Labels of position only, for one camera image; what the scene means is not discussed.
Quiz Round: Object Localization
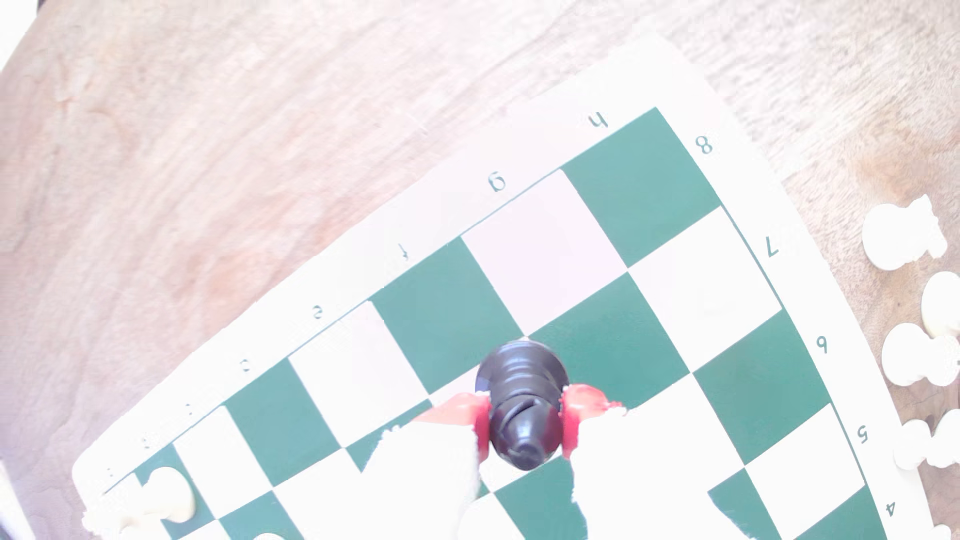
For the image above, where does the white pawn chess piece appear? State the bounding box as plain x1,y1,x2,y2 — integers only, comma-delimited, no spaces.
892,417,936,471

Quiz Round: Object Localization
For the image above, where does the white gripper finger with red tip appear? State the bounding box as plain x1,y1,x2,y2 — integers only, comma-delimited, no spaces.
560,383,721,540
352,393,494,540

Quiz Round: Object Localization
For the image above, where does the green white chess mat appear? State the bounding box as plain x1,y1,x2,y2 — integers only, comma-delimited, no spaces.
71,33,939,540

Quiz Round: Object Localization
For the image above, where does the black pawn chess piece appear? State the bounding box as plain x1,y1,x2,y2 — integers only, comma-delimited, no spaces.
474,339,571,472

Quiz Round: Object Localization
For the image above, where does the white flared-top chess piece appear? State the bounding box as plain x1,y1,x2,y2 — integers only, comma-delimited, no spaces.
880,321,960,388

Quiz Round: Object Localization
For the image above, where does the white rook chess piece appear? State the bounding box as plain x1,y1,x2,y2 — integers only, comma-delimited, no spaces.
861,194,948,272

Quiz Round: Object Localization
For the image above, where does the tall white chess piece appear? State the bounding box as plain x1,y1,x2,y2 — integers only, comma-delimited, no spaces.
920,270,960,339
81,465,198,535

